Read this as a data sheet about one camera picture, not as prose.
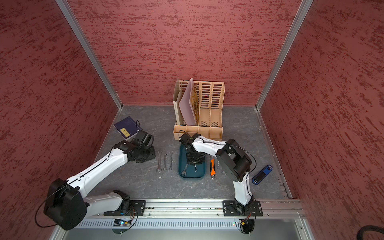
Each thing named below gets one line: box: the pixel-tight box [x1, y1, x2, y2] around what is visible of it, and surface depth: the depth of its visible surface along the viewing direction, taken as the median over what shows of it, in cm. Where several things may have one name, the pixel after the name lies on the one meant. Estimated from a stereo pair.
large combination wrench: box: [181, 163, 188, 177], surface depth 87 cm
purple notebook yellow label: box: [113, 116, 143, 140], surface depth 109 cm
